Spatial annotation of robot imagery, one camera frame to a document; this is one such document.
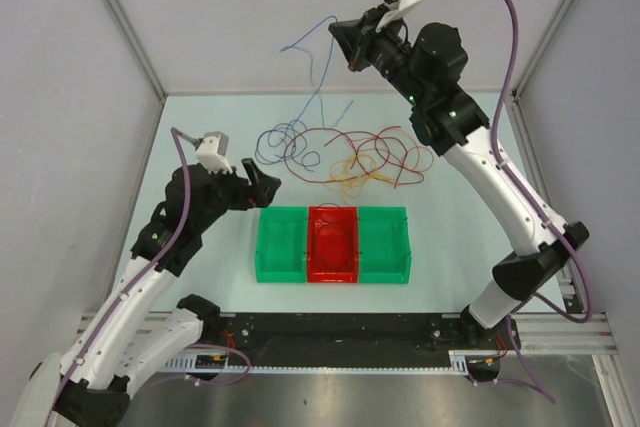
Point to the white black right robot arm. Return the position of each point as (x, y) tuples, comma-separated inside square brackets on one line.
[(446, 119)]

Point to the right green plastic bin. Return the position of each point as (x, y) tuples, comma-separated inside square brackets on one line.
[(384, 245)]

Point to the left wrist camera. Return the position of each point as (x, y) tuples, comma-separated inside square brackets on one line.
[(211, 152)]

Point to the left green plastic bin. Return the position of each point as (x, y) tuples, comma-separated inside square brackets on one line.
[(281, 246)]

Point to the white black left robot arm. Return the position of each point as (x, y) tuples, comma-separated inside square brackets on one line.
[(103, 370)]

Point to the red plastic bin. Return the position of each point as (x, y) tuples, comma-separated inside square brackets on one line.
[(332, 244)]

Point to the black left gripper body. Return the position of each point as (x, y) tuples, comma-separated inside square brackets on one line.
[(227, 192)]

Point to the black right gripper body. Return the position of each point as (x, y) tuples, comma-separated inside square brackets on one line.
[(385, 48)]

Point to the green plastic bin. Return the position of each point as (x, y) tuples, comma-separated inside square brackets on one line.
[(281, 246), (384, 245)]

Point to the slotted cable duct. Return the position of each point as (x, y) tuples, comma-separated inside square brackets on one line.
[(193, 364)]

